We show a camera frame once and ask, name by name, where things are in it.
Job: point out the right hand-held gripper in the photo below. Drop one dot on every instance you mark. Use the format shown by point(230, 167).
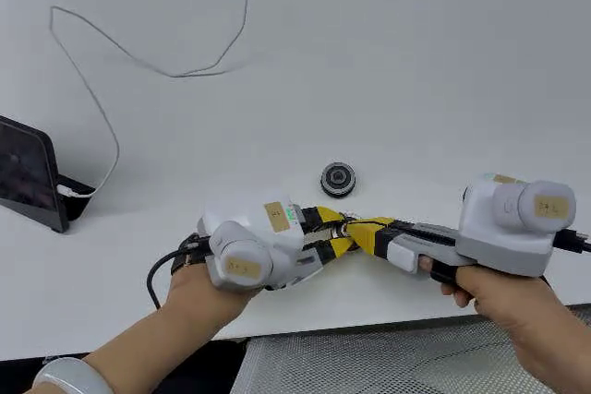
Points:
point(503, 228)

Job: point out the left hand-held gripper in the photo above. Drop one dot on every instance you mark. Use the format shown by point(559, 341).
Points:
point(249, 232)

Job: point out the metal wheel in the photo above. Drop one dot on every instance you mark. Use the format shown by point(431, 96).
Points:
point(338, 230)
point(339, 176)

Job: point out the person's left forearm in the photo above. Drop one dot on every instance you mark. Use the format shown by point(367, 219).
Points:
point(161, 352)

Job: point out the person's right forearm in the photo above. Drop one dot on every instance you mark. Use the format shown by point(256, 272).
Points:
point(558, 352)

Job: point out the person's right hand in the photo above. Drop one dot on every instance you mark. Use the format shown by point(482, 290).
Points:
point(498, 292)

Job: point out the person's left hand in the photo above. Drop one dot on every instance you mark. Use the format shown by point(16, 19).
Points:
point(194, 288)

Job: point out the grey mesh chair seat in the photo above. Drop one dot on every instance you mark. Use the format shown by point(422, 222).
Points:
point(378, 357)

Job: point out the white table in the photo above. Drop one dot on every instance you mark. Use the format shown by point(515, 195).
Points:
point(392, 89)

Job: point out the black tablet in folding case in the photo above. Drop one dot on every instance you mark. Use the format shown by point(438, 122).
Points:
point(25, 172)

